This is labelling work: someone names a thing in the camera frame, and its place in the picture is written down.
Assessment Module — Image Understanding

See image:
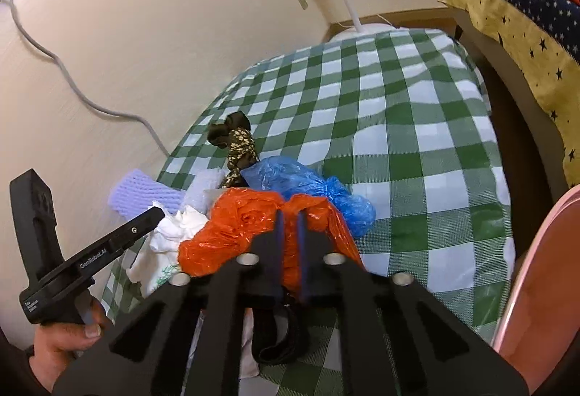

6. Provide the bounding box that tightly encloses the white paper trash wad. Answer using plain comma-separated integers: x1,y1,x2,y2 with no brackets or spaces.
125,200,261,380

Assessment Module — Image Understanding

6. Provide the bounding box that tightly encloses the orange plastic bag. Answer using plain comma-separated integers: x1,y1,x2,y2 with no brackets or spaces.
178,188,363,295

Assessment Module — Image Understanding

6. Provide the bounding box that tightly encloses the blue plastic bag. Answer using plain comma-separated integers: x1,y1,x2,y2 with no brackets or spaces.
241,155,377,239

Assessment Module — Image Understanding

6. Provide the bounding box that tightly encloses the person's left hand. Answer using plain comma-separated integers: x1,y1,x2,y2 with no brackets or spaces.
29,298,112,393

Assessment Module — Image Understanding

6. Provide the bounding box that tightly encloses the lavender knitted cloth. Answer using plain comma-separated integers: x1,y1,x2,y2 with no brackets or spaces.
108,169,185,220

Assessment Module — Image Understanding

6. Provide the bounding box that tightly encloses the white knitted cloth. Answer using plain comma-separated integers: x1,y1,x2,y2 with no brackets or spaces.
180,168,226,213

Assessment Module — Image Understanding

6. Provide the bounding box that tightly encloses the green checkered bed sheet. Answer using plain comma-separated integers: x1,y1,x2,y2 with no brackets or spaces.
101,27,515,396

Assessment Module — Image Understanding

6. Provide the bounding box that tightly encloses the black and gold scrunchie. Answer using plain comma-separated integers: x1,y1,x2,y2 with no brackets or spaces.
207,112,260,188

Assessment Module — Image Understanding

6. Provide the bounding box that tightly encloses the yellow star-print blanket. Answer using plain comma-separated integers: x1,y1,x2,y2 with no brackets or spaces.
441,0,579,187

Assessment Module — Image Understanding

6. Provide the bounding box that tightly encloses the grey wall cable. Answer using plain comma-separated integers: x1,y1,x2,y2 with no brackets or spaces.
2,0,171,157

